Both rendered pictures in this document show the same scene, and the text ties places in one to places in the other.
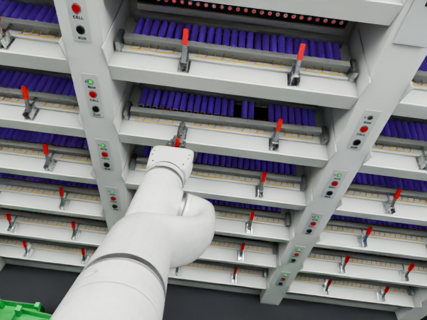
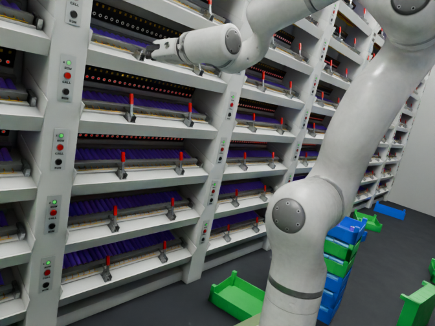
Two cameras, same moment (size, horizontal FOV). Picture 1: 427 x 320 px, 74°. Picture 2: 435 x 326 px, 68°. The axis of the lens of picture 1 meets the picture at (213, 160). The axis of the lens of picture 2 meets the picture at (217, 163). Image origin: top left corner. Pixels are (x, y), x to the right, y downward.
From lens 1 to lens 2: 0.92 m
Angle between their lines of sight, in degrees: 52
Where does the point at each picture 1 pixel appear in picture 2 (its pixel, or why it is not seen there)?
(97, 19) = not seen: outside the picture
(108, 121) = (81, 32)
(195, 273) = (126, 271)
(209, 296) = (140, 303)
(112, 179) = (65, 115)
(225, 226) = (162, 174)
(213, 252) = (147, 221)
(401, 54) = not seen: hidden behind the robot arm
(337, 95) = not seen: hidden behind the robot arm
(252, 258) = (180, 215)
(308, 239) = (219, 170)
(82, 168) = (17, 108)
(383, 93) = (246, 32)
